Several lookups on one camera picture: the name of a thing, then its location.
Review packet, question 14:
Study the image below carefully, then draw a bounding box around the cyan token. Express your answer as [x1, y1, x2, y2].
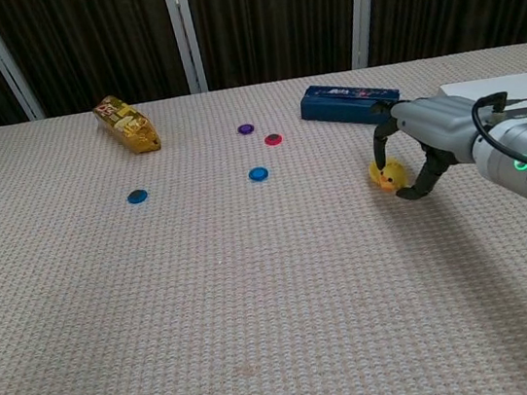
[247, 165, 271, 184]

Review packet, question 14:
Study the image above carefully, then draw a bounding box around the gold snack packet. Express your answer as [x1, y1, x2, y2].
[90, 89, 163, 162]

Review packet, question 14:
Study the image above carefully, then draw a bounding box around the yellow rubber duck toy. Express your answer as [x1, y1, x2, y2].
[374, 161, 411, 194]

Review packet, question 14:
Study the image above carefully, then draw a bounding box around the white cable adapter box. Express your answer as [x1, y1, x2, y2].
[439, 71, 527, 143]

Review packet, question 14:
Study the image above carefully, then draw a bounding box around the blue token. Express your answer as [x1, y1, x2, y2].
[125, 188, 151, 207]

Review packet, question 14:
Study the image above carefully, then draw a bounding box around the beige woven tablecloth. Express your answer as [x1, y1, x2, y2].
[0, 41, 527, 395]

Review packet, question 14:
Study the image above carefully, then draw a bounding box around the yellow round lid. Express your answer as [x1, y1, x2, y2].
[367, 156, 411, 193]

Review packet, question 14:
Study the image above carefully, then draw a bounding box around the grey metal frame post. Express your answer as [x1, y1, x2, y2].
[342, 0, 392, 71]
[160, 0, 209, 98]
[0, 0, 46, 126]

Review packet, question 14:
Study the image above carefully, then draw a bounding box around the black curtain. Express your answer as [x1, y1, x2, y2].
[0, 0, 527, 135]

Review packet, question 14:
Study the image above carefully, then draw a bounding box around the dark blue printed box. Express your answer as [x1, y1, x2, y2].
[297, 72, 406, 135]

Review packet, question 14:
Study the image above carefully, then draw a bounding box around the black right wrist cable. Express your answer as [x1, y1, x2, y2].
[469, 88, 527, 189]

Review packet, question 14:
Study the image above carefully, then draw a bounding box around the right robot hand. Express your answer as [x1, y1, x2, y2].
[367, 88, 490, 205]

